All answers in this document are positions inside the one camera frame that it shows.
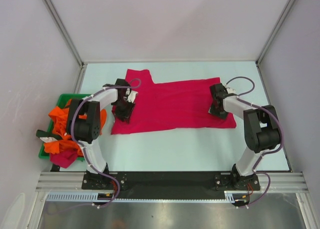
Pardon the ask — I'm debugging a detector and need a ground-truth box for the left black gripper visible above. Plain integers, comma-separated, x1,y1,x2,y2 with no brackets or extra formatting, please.
113,98,136,124

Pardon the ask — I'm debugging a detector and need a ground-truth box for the magenta t shirt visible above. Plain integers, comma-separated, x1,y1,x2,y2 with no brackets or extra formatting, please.
111,69,237,135

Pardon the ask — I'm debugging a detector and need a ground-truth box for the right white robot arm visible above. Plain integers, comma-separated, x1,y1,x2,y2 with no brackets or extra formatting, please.
209,83,283,191

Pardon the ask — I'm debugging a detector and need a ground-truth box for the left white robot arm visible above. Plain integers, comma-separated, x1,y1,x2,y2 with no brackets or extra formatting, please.
66,78,141,189

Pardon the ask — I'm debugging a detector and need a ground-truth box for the orange t shirt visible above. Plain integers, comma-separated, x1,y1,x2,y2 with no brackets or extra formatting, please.
43,97,108,156

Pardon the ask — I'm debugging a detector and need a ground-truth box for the black white garment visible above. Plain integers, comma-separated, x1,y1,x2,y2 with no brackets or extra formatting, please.
36,129,62,143

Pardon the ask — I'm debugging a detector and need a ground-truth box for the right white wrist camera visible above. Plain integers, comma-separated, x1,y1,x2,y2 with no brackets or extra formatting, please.
225,86,237,94

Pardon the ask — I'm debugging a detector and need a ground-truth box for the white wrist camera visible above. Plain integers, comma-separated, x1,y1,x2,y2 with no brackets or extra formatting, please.
225,86,237,94
125,88,138,103

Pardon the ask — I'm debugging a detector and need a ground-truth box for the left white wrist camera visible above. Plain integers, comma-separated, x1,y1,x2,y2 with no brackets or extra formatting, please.
125,88,138,103

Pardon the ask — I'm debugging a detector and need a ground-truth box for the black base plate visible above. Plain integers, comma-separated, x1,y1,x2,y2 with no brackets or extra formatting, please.
81,171,261,200

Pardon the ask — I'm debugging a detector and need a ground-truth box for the aluminium frame rail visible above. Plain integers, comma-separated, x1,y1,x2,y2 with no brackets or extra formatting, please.
35,171,309,193

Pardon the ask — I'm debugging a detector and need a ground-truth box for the white slotted cable duct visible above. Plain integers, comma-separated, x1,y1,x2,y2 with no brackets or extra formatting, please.
46,192,249,203

